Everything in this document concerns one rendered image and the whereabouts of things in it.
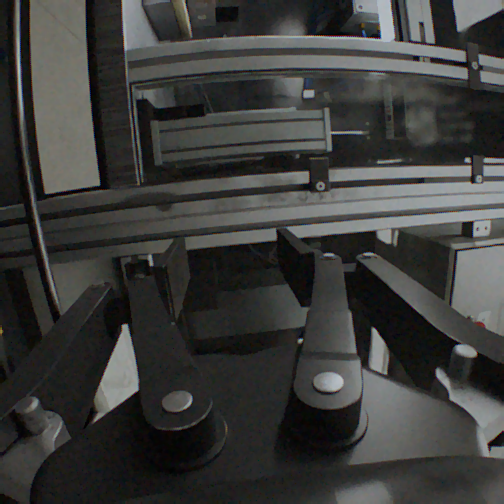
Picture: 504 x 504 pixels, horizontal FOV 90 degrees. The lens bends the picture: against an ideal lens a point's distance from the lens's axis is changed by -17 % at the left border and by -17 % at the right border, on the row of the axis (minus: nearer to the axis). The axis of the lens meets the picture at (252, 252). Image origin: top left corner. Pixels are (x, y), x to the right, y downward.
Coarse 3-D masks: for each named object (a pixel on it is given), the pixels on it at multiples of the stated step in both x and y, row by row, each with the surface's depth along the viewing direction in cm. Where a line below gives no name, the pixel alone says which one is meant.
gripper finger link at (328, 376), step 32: (320, 256) 14; (320, 288) 11; (320, 320) 7; (352, 320) 7; (320, 352) 6; (352, 352) 6; (320, 384) 5; (352, 384) 5; (320, 416) 4; (352, 416) 4
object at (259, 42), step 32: (192, 64) 33; (224, 64) 34; (256, 64) 34; (288, 64) 34; (320, 64) 35; (352, 64) 35; (384, 64) 35; (416, 64) 35; (448, 64) 37; (480, 64) 36
